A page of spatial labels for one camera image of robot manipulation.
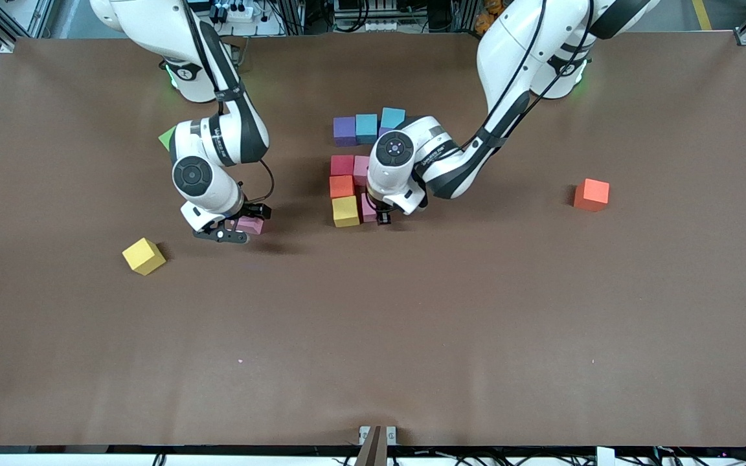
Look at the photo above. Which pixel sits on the green foam block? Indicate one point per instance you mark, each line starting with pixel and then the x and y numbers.
pixel 167 137

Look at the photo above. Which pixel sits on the bag of orange fruit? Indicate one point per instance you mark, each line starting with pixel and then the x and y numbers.
pixel 486 18

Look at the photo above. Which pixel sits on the yellow foam block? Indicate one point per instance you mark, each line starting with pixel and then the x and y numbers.
pixel 346 211
pixel 144 256

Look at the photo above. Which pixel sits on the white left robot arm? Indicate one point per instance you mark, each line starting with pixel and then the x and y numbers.
pixel 522 45

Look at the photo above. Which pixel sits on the red foam block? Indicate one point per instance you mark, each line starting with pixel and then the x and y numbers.
pixel 342 165

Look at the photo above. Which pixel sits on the light blue foam block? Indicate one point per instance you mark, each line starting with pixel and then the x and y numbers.
pixel 366 128
pixel 392 118

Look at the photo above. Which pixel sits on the white power strip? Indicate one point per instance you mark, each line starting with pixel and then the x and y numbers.
pixel 240 13
pixel 383 26

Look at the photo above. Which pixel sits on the orange foam block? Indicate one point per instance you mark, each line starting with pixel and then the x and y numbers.
pixel 591 195
pixel 341 186

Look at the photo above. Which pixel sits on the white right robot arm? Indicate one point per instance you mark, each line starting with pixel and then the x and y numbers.
pixel 217 142

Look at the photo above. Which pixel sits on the pink foam block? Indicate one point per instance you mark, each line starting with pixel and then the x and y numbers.
pixel 360 169
pixel 253 225
pixel 368 208

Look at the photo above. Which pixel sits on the paper table cover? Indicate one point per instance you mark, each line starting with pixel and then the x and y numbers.
pixel 373 362

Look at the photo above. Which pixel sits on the white tag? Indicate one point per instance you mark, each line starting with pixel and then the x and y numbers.
pixel 605 456

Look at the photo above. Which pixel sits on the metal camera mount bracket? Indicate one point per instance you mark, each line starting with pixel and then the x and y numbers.
pixel 377 439

